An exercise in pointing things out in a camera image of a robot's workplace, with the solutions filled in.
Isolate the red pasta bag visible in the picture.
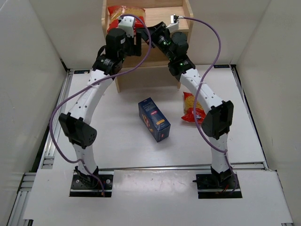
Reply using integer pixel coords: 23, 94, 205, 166
181, 92, 206, 124
107, 5, 145, 32

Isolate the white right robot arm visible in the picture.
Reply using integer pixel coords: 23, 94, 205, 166
137, 22, 234, 184

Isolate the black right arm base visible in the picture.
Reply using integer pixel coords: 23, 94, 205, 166
193, 168, 243, 199

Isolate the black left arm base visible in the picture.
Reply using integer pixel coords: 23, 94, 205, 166
69, 166, 114, 198

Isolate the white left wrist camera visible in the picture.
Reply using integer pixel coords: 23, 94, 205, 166
118, 16, 135, 38

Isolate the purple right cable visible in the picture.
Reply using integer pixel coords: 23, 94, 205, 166
177, 16, 238, 194

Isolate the blue pasta box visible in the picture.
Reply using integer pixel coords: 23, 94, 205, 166
138, 97, 171, 142

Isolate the aluminium rail frame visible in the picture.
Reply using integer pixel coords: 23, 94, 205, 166
9, 67, 293, 226

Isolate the wooden three-tier shelf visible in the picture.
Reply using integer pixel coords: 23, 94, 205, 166
102, 0, 193, 93

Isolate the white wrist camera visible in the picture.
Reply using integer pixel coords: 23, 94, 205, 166
166, 14, 179, 32
118, 16, 135, 38

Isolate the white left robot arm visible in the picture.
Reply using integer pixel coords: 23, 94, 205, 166
59, 28, 142, 186

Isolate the purple cable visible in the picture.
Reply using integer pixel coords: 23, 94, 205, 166
177, 16, 238, 194
49, 14, 152, 196

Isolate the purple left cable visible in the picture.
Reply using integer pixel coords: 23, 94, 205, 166
49, 14, 152, 196

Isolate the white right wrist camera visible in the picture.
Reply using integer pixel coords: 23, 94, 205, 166
166, 14, 179, 32

